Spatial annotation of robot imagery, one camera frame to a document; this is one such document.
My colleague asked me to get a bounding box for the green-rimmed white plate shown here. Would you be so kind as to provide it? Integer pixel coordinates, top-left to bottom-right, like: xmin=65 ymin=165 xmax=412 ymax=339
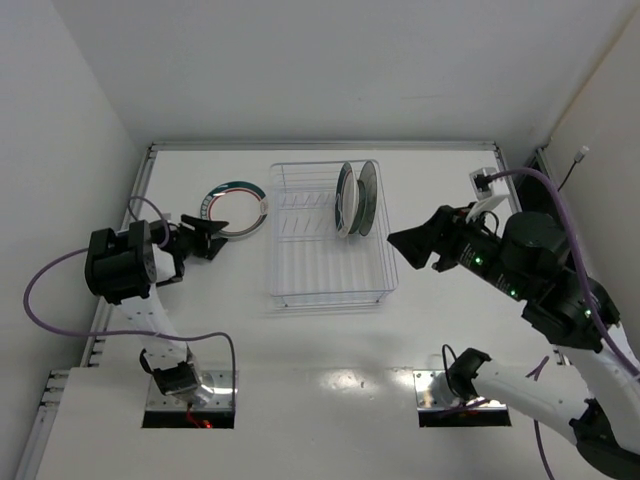
xmin=334 ymin=162 xmax=359 ymax=238
xmin=199 ymin=180 xmax=269 ymax=240

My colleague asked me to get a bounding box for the white plate with black rings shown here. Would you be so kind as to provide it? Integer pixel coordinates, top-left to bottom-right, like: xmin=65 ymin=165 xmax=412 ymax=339
xmin=359 ymin=160 xmax=378 ymax=236

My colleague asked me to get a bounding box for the blue patterned small plate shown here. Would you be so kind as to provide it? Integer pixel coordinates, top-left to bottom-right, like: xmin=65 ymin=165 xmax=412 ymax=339
xmin=350 ymin=180 xmax=369 ymax=236

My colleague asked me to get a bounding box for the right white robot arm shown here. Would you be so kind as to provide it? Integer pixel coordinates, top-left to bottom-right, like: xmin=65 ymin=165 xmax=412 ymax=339
xmin=387 ymin=205 xmax=639 ymax=479

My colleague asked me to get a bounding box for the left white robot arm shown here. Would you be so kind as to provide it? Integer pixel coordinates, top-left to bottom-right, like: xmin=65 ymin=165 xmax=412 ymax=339
xmin=85 ymin=215 xmax=228 ymax=406

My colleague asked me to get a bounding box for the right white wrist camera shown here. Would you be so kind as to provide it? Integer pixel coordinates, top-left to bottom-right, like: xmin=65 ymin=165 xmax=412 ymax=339
xmin=467 ymin=167 xmax=510 ymax=222

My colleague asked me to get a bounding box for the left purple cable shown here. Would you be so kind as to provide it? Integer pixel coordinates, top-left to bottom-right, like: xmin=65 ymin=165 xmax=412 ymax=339
xmin=23 ymin=195 xmax=237 ymax=406

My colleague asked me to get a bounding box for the purple cable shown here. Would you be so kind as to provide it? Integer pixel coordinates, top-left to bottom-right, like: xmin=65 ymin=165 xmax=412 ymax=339
xmin=23 ymin=195 xmax=237 ymax=406
xmin=482 ymin=168 xmax=640 ymax=480

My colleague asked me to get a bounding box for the clear wire dish rack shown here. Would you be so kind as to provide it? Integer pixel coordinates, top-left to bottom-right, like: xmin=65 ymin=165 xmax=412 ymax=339
xmin=270 ymin=159 xmax=398 ymax=310

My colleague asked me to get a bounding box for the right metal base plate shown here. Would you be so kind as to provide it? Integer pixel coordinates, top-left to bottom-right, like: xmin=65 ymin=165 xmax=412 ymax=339
xmin=413 ymin=370 xmax=508 ymax=414

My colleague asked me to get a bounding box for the metal base plate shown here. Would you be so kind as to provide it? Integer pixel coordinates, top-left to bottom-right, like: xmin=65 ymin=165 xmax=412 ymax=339
xmin=145 ymin=370 xmax=237 ymax=413
xmin=413 ymin=370 xmax=508 ymax=414

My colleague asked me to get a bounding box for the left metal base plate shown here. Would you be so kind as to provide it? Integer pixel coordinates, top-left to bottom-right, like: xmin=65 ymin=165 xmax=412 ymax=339
xmin=145 ymin=370 xmax=237 ymax=413

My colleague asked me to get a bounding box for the black wall cable with plug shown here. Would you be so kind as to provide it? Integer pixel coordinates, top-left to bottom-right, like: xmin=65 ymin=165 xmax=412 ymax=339
xmin=557 ymin=145 xmax=590 ymax=194

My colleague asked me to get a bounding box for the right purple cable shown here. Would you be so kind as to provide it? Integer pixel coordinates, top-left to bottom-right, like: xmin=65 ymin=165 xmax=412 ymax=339
xmin=482 ymin=168 xmax=640 ymax=480

